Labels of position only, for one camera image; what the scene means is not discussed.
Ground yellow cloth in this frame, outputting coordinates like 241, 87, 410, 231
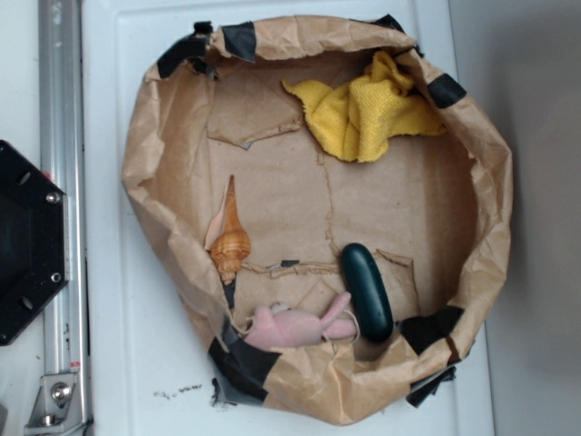
282, 51, 447, 163

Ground brown paper bin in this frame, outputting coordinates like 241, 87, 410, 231
122, 15, 513, 425

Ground orange spiral seashell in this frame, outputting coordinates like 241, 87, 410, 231
204, 175, 251, 285

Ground dark green oblong object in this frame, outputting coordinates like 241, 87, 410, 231
340, 243, 394, 343

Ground pink plush bunny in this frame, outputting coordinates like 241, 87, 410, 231
244, 292, 360, 351

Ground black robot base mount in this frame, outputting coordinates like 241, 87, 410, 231
1, 141, 68, 346

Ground aluminium extrusion rail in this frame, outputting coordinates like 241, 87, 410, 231
38, 1, 94, 435

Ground metal corner bracket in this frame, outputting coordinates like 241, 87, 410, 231
24, 373, 83, 435

